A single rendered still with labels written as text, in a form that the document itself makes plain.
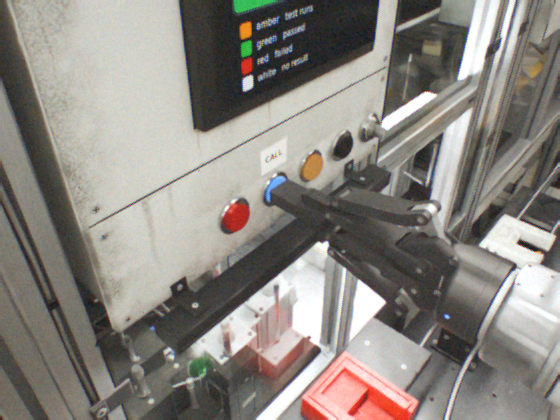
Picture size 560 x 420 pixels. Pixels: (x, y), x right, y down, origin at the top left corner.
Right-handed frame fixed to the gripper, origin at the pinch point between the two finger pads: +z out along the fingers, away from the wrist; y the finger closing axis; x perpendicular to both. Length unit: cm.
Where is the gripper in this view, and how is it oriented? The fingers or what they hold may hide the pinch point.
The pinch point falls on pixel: (304, 203)
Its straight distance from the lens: 49.5
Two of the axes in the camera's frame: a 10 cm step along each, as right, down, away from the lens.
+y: 0.0, -7.9, -6.1
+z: -7.5, -4.1, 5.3
